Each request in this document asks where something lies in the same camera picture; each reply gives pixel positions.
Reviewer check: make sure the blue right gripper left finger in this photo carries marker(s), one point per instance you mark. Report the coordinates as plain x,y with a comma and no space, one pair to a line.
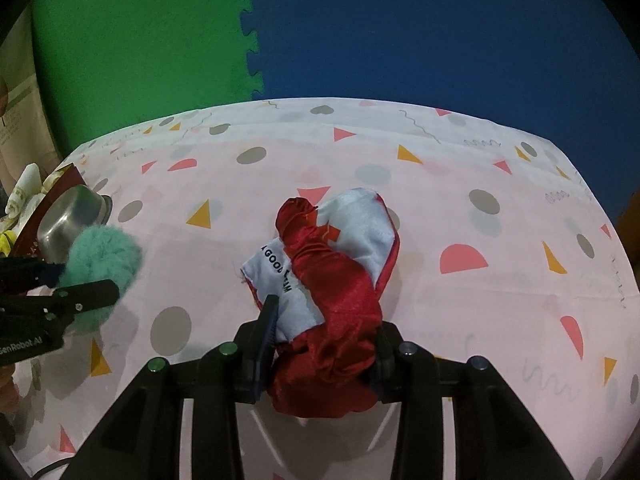
264,344

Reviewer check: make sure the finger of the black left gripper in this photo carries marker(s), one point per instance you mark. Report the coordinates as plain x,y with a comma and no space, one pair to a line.
83,298
22,274

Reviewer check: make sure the blue foam mat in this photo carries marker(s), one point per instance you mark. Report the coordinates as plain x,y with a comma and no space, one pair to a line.
560,69

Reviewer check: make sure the yellow soft toy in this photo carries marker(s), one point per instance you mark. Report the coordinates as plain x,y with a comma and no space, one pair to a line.
7,241

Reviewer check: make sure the cream patterned cloth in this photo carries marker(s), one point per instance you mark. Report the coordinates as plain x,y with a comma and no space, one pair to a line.
27,194

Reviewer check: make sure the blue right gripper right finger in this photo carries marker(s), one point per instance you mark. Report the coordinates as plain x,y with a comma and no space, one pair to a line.
386,384

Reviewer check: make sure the standing poster banner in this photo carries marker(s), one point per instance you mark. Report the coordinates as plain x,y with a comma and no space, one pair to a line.
25,132

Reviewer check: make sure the pink patterned tablecloth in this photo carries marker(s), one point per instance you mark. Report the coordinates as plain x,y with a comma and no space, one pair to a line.
504,252

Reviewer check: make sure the green foam mat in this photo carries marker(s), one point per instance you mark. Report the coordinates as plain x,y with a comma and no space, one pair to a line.
107,64

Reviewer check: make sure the red white satin pouch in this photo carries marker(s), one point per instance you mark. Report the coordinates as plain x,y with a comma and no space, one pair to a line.
328,266

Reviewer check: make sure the gold metal tin box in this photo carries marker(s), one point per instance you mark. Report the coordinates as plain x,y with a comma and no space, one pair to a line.
26,244

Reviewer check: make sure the stainless steel bowl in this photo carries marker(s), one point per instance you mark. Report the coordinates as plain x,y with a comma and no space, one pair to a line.
71,213

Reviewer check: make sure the teal fluffy scrunchie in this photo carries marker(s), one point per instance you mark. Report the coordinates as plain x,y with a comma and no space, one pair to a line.
103,253

